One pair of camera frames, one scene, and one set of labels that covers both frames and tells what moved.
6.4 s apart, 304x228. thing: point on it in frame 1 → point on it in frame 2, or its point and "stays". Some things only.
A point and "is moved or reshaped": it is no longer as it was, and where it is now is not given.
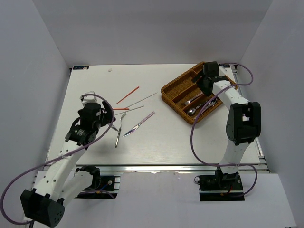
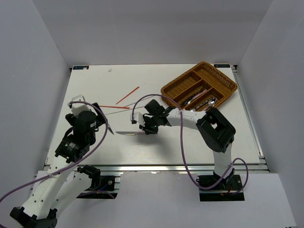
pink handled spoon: x=198 y=95 stays
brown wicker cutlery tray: x=185 y=99 stays
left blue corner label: x=80 y=67 stays
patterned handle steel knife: x=114 y=128 is moved or reshaped
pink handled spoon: x=120 y=129 → x=185 y=102
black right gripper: x=199 y=83 → x=147 y=130
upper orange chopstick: x=134 y=90 stays
